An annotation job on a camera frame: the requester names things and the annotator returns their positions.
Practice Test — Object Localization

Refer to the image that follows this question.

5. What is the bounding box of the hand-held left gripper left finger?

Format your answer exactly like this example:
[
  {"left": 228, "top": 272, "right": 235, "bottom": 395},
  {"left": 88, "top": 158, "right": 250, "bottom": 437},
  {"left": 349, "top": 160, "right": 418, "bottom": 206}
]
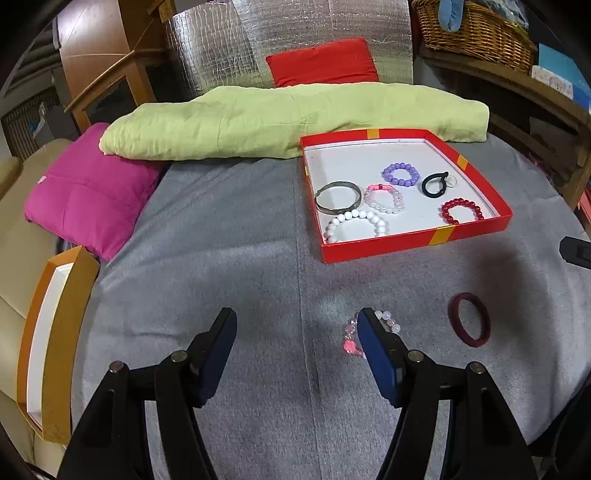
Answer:
[{"left": 58, "top": 307, "right": 239, "bottom": 480}]

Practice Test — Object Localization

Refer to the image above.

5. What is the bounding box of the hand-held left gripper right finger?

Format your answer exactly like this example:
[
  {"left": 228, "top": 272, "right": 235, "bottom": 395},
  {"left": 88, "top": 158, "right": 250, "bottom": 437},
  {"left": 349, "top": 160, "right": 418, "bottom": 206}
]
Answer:
[{"left": 357, "top": 308, "right": 537, "bottom": 480}]

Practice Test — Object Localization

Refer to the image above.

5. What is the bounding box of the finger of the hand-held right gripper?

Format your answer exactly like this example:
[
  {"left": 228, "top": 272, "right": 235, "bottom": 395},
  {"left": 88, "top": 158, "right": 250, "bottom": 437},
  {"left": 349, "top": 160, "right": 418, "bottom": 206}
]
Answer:
[{"left": 559, "top": 236, "right": 591, "bottom": 270}]

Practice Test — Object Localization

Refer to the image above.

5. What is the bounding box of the white bracelet with pink charm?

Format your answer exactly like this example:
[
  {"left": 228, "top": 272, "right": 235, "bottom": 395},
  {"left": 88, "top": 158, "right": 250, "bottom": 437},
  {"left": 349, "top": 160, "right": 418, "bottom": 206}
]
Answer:
[{"left": 342, "top": 309, "right": 402, "bottom": 361}]

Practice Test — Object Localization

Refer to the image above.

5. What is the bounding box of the maroon hair tie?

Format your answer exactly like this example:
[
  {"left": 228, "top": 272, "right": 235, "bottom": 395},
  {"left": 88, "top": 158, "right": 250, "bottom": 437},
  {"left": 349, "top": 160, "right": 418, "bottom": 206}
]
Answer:
[{"left": 447, "top": 291, "right": 491, "bottom": 348}]

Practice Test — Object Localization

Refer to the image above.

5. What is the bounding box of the red shallow box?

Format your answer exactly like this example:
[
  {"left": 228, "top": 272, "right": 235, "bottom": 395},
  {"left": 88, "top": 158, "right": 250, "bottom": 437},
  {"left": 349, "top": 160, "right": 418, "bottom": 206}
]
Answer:
[{"left": 300, "top": 128, "right": 513, "bottom": 265}]

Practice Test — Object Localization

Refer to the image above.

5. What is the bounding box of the red bead bracelet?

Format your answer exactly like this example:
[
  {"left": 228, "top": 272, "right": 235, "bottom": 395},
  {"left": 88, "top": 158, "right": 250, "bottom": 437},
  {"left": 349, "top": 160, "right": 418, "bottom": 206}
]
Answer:
[{"left": 440, "top": 197, "right": 486, "bottom": 227}]

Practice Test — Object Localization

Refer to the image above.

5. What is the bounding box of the white bead bracelet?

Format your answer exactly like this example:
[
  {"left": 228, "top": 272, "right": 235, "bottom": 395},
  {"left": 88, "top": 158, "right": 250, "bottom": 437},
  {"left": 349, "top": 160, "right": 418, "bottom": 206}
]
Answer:
[{"left": 322, "top": 208, "right": 390, "bottom": 245}]

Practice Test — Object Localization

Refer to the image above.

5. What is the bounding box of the black hair tie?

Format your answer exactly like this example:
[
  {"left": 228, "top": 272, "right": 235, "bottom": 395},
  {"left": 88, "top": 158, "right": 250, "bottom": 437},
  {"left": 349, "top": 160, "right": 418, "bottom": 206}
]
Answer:
[{"left": 421, "top": 169, "right": 458, "bottom": 200}]

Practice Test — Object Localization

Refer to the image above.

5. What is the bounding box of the pink and clear bead bracelet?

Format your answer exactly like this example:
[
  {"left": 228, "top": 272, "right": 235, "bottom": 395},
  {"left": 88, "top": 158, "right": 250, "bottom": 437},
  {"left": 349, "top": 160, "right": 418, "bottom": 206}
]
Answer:
[{"left": 363, "top": 183, "right": 406, "bottom": 215}]

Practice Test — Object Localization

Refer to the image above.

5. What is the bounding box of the silver bangle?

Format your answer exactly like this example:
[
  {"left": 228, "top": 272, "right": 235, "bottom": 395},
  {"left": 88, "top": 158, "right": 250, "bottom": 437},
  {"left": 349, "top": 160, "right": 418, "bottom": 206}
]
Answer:
[{"left": 314, "top": 181, "right": 363, "bottom": 214}]

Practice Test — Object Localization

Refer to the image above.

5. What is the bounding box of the purple bead bracelet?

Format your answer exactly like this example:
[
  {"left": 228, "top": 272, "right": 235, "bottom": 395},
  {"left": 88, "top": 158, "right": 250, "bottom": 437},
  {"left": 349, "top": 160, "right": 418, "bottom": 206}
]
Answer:
[{"left": 381, "top": 162, "right": 421, "bottom": 188}]

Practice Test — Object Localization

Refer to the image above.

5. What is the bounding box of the orange shallow box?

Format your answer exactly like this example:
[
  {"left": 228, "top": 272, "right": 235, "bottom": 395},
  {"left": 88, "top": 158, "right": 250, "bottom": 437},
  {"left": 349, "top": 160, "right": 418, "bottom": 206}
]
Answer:
[{"left": 17, "top": 246, "right": 101, "bottom": 442}]

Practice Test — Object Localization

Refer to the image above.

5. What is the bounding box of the wooden bench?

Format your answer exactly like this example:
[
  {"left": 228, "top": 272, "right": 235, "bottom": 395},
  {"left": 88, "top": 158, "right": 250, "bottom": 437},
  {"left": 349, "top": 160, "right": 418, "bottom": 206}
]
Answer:
[{"left": 417, "top": 45, "right": 591, "bottom": 214}]

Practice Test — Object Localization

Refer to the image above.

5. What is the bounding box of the small floral box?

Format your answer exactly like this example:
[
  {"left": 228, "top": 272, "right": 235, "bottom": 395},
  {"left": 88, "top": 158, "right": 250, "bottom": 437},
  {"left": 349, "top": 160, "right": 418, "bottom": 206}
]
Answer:
[{"left": 530, "top": 65, "right": 576, "bottom": 99}]

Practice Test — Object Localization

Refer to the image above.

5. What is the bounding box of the blue cardboard shoe box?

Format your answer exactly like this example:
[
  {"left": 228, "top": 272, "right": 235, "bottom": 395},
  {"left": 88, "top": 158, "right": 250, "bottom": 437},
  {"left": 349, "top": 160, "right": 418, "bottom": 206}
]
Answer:
[{"left": 537, "top": 43, "right": 591, "bottom": 112}]

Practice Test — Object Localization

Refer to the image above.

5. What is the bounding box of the beige sofa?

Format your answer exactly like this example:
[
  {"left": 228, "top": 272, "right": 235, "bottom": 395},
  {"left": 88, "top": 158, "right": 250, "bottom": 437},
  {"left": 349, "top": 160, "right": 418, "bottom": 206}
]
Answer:
[{"left": 0, "top": 137, "right": 94, "bottom": 480}]

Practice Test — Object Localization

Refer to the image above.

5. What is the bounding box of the pink pillow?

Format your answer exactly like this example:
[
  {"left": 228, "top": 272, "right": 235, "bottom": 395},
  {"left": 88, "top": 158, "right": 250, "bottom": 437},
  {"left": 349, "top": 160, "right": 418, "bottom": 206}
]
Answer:
[{"left": 23, "top": 122, "right": 167, "bottom": 263}]

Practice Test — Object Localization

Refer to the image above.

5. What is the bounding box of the wicker basket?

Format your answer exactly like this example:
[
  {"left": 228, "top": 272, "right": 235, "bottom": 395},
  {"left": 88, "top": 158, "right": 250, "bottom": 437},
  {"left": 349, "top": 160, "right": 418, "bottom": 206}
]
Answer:
[{"left": 409, "top": 0, "right": 539, "bottom": 73}]

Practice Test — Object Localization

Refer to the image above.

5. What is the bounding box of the green folded blanket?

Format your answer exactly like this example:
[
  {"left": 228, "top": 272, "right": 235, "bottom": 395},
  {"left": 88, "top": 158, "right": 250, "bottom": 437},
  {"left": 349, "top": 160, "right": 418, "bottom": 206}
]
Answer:
[{"left": 98, "top": 82, "right": 491, "bottom": 162}]

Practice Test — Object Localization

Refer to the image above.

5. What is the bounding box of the blue cloth in basket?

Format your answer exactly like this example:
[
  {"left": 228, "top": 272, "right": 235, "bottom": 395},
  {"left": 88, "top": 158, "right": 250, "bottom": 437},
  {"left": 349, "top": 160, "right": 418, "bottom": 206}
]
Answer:
[{"left": 438, "top": 0, "right": 465, "bottom": 31}]

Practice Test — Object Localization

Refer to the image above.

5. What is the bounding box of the wooden lattice door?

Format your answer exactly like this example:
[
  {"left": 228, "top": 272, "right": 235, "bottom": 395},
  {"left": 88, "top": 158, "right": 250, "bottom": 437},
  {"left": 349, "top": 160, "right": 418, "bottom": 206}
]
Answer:
[{"left": 0, "top": 87, "right": 62, "bottom": 158}]

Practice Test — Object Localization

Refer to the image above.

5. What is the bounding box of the red pillow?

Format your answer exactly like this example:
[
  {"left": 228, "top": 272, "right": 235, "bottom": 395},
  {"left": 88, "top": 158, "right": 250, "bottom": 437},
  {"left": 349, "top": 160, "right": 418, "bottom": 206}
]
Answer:
[{"left": 265, "top": 38, "right": 380, "bottom": 89}]

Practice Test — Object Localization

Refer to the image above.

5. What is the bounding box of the silver foil mat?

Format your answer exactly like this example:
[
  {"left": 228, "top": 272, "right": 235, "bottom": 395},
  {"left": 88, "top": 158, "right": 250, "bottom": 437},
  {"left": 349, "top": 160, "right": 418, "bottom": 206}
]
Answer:
[{"left": 163, "top": 0, "right": 414, "bottom": 94}]

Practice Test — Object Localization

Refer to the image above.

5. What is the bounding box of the wooden cabinet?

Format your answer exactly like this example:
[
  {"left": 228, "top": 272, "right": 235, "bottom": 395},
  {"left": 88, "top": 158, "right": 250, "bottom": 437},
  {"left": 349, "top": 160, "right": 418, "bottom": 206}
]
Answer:
[{"left": 55, "top": 0, "right": 179, "bottom": 136}]

